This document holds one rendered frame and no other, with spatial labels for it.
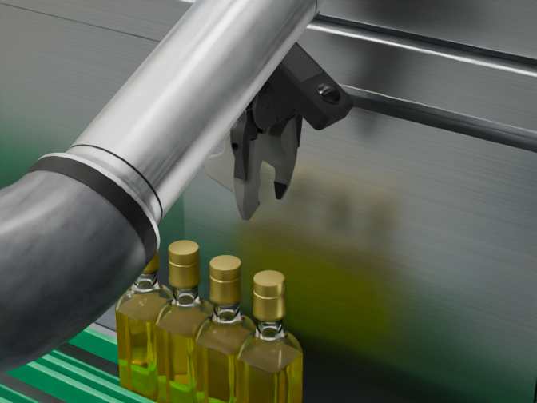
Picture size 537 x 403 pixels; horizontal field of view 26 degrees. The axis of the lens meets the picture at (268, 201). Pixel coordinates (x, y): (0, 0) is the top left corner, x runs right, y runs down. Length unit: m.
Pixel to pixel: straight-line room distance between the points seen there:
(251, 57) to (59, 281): 0.22
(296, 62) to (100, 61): 0.44
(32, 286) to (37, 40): 0.89
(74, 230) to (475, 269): 0.63
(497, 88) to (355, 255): 0.27
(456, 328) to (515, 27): 0.33
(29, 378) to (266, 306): 0.38
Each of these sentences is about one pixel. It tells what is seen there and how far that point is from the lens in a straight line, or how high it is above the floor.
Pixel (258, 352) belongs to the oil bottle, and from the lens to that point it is 1.24.
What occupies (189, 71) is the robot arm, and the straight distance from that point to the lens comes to 0.77.
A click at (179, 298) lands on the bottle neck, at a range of 1.30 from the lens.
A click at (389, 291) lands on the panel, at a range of 1.30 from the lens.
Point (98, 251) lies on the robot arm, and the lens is 0.69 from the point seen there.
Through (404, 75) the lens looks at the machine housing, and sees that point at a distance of 1.19.
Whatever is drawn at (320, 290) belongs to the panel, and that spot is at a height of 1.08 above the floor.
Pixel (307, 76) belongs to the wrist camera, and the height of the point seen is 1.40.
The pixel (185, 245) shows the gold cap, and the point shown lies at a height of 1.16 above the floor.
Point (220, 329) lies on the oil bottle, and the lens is 1.27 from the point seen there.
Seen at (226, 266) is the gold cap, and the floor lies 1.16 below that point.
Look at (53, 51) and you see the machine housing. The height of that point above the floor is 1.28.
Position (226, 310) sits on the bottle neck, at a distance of 1.26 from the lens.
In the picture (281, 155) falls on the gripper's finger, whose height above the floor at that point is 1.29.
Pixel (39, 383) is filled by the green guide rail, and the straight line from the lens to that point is 1.46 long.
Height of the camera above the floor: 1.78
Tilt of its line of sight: 27 degrees down
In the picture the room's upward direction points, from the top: straight up
